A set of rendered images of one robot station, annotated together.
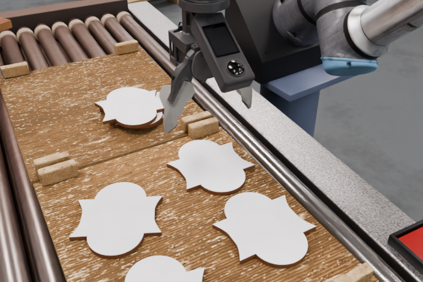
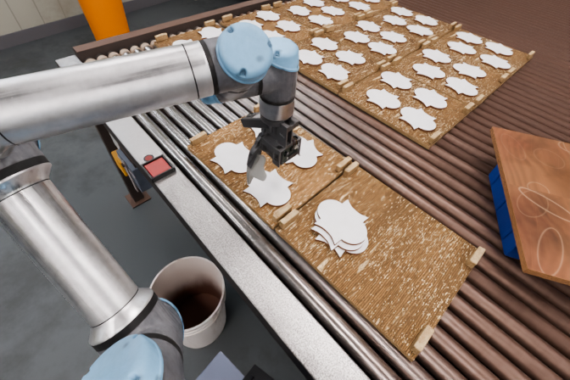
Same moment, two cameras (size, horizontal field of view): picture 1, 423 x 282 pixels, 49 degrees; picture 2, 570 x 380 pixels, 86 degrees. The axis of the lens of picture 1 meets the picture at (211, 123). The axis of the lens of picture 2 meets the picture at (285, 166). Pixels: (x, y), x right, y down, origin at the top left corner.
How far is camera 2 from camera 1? 118 cm
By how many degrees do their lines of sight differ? 98
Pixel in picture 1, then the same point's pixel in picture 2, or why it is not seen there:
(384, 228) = (174, 178)
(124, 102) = (348, 221)
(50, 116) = (392, 212)
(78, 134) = (360, 199)
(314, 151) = (204, 227)
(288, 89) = (222, 365)
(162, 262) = not seen: hidden behind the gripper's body
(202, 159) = (274, 188)
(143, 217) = not seen: hidden behind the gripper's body
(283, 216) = (225, 161)
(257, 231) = (237, 153)
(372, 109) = not seen: outside the picture
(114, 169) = (320, 177)
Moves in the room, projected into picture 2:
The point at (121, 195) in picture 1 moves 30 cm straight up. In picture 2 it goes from (304, 159) to (318, 75)
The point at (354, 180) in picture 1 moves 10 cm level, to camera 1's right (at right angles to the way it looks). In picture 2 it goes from (182, 205) to (144, 213)
